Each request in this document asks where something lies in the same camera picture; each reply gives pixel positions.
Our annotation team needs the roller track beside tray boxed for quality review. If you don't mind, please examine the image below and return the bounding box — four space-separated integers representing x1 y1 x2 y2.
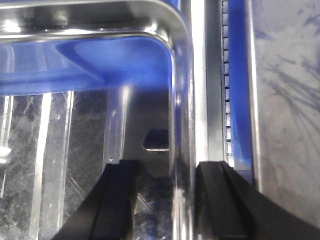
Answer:
219 0 235 167

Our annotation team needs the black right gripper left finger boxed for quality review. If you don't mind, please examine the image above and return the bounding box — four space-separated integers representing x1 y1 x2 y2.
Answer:
53 160 141 240

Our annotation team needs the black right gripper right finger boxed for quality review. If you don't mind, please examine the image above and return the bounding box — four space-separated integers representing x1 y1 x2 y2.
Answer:
195 161 320 240

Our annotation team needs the silver metal tray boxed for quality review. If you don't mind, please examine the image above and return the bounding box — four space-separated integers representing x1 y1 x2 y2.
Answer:
0 0 195 240

